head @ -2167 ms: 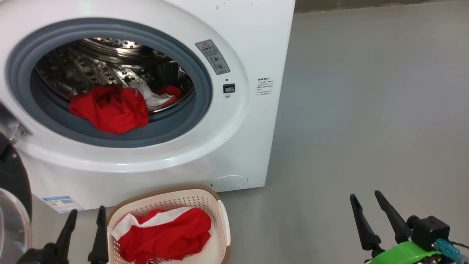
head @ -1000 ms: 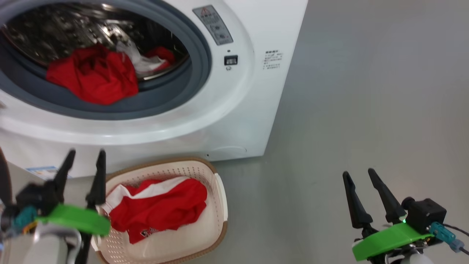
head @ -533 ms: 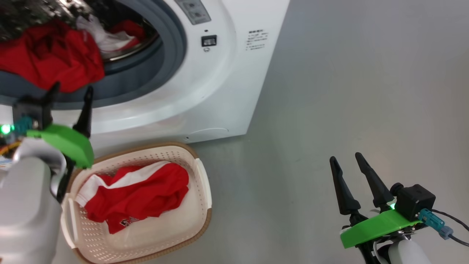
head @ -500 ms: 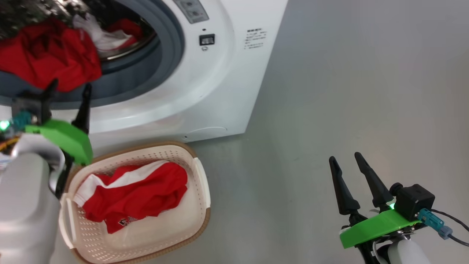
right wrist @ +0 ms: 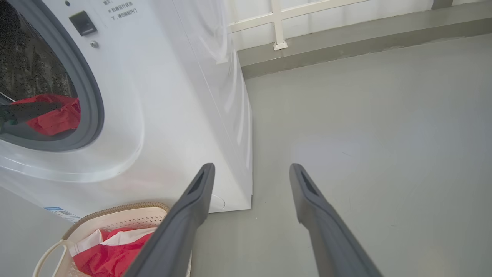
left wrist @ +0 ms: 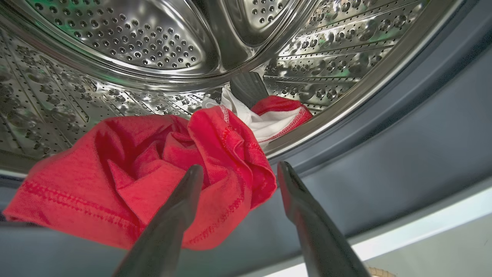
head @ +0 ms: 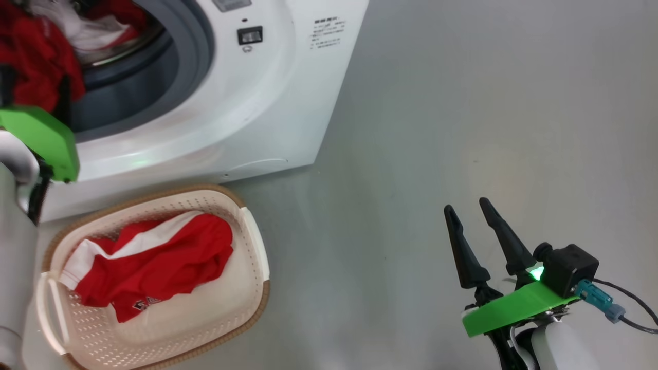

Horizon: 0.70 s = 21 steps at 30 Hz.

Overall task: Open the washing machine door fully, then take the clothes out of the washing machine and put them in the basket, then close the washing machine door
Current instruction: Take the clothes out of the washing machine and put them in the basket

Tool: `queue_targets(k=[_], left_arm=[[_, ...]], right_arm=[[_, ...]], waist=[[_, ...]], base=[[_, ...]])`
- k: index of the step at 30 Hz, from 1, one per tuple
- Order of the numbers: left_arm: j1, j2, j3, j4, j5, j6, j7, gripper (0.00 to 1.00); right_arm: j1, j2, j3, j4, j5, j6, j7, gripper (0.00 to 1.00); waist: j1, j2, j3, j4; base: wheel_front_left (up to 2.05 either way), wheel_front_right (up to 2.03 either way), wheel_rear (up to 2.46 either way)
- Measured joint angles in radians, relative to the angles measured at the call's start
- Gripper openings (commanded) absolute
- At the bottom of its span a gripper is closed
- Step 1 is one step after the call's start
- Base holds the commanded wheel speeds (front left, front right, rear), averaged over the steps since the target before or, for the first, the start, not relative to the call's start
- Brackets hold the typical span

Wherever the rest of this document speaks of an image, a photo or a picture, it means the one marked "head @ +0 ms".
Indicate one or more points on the black door latch socket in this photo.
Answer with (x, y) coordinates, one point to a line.
(250, 35)

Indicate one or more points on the round washer filter cover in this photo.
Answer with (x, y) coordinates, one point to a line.
(257, 168)

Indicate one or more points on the cream perforated laundry basket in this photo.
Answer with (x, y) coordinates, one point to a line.
(205, 318)

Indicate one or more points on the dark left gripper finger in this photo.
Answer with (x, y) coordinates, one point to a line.
(6, 87)
(64, 103)

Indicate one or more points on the grey warning label sticker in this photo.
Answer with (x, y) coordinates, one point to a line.
(231, 4)

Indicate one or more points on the white front-load washing machine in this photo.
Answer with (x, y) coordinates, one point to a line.
(257, 103)

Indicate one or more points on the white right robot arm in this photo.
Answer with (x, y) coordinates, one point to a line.
(560, 349)

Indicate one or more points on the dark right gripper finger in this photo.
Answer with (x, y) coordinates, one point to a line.
(509, 241)
(465, 252)

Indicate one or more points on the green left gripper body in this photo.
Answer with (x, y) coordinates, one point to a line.
(41, 136)

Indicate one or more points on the grey rubber door gasket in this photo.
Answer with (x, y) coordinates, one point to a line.
(190, 56)

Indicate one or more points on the small printed text sticker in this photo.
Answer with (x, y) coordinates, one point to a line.
(327, 34)

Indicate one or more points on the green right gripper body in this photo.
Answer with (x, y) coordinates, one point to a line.
(514, 308)

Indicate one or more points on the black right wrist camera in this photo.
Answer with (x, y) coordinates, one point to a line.
(570, 270)

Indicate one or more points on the perforated steel washer drum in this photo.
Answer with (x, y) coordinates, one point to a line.
(128, 49)

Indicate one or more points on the red and white garment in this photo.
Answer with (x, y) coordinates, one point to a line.
(164, 262)
(36, 56)

